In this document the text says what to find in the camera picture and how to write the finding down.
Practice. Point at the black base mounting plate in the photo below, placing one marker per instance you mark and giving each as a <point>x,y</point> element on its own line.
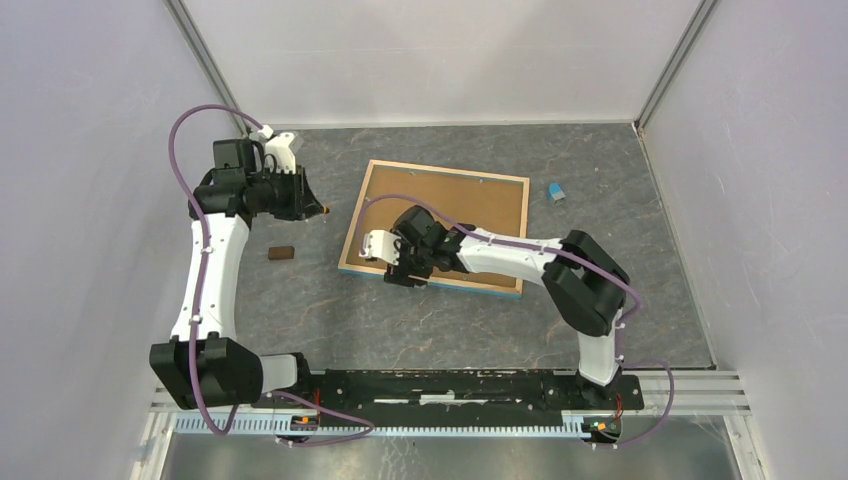
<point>466,398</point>

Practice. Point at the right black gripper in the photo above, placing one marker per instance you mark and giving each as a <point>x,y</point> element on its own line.
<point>400,273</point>

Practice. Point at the blue picture frame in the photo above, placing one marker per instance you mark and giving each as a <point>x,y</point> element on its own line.
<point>495,202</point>

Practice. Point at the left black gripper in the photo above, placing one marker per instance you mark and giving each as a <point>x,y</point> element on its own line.
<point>303,204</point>

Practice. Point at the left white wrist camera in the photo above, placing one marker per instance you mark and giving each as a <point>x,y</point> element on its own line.
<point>278,149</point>

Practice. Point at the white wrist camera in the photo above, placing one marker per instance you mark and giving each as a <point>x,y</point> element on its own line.
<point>381,245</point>
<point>278,149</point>

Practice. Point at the small blue eraser block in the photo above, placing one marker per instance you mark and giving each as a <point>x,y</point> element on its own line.
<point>555,193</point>

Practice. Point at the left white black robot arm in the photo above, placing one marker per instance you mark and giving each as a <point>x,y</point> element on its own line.
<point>202,362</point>

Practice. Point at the small brown block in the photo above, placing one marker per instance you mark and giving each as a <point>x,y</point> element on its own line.
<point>280,253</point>

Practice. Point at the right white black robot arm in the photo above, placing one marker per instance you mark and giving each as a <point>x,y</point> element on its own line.
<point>588,288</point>

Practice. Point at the light blue cable comb strip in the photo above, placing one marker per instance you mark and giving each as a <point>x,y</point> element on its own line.
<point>283,425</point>

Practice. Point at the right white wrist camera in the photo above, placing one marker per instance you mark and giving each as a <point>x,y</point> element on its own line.
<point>381,245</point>

